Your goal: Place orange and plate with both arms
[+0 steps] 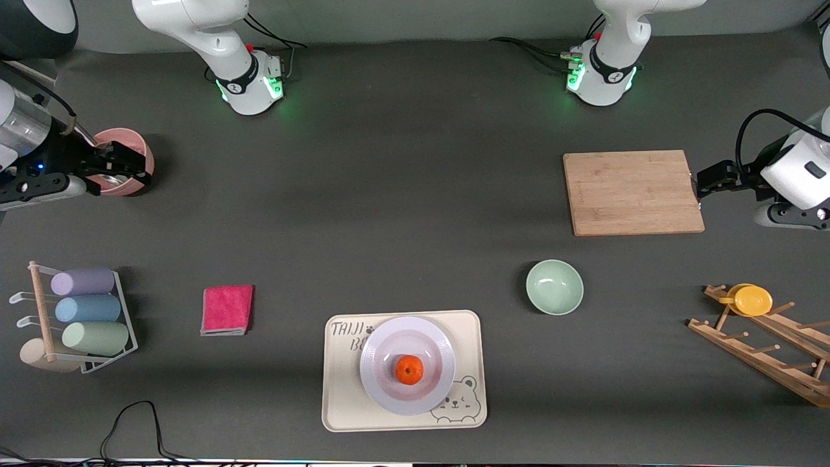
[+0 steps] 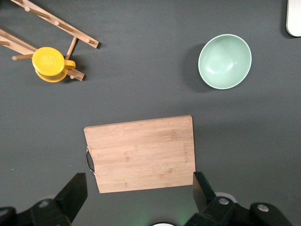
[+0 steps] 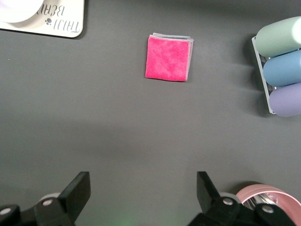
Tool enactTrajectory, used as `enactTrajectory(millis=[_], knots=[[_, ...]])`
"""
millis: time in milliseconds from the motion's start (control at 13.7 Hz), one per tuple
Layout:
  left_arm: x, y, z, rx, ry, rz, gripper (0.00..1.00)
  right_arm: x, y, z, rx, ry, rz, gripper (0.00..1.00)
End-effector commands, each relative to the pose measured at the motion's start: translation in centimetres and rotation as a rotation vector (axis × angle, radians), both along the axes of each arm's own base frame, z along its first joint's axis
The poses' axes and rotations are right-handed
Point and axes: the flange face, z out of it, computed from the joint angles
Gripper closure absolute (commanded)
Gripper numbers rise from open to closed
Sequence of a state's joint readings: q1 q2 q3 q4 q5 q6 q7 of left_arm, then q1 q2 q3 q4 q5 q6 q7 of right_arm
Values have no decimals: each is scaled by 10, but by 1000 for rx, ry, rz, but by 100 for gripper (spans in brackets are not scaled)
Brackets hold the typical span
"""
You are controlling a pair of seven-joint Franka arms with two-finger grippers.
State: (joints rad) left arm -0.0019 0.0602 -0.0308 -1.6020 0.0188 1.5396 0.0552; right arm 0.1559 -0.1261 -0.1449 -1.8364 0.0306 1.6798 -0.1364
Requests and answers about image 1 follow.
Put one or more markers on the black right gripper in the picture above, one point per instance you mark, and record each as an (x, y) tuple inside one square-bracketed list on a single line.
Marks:
[(63, 157)]

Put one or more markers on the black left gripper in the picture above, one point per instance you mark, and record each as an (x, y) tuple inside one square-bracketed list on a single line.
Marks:
[(747, 175)]

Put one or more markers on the white round plate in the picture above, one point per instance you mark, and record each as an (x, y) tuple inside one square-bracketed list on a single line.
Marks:
[(389, 389)]

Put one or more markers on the orange fruit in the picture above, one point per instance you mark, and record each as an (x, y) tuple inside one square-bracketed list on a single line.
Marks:
[(409, 370)]

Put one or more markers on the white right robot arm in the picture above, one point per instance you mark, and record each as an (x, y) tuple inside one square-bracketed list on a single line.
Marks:
[(227, 78)]

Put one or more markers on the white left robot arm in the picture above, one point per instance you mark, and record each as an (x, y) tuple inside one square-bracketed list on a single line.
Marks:
[(606, 78)]

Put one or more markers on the pink bowl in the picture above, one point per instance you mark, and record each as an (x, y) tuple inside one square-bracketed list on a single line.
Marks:
[(130, 137)]

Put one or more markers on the metal scoop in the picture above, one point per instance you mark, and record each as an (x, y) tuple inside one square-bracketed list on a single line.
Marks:
[(84, 133)]

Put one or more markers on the wooden cutting board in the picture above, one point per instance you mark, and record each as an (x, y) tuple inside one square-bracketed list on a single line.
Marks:
[(629, 194)]

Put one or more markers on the purple cup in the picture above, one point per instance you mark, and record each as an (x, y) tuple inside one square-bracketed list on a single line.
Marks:
[(81, 282)]

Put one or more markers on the yellow mug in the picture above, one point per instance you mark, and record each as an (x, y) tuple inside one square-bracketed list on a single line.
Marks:
[(752, 300)]

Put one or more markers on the blue cup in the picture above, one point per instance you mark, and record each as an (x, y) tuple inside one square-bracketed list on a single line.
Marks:
[(87, 309)]

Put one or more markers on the pale green cup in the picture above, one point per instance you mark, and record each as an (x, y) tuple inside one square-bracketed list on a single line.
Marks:
[(94, 338)]

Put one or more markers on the folded pink cloth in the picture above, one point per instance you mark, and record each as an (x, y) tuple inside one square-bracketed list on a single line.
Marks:
[(227, 310)]

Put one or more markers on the wooden mug rack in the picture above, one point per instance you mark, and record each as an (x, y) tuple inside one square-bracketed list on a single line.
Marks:
[(765, 363)]

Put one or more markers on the beige cup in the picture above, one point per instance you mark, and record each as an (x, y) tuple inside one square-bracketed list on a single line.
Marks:
[(32, 353)]

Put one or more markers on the pale green bowl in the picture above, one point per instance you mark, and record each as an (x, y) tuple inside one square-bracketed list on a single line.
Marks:
[(554, 288)]

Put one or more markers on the cream tray with bear print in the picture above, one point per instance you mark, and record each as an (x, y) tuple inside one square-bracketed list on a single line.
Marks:
[(343, 402)]

